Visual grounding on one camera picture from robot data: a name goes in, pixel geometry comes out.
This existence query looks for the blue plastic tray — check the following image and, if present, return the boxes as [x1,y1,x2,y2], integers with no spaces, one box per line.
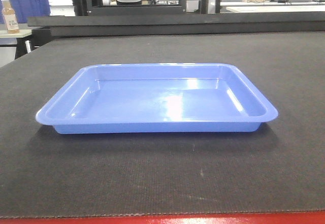
[36,63,278,134]

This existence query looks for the black textured table mat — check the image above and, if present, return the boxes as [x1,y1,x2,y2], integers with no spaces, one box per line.
[1,31,324,218]

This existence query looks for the large blue storage crate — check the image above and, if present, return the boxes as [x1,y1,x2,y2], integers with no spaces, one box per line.
[10,0,51,23]

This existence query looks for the orange juice bottle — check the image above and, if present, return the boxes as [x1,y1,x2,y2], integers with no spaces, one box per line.
[1,0,20,34]

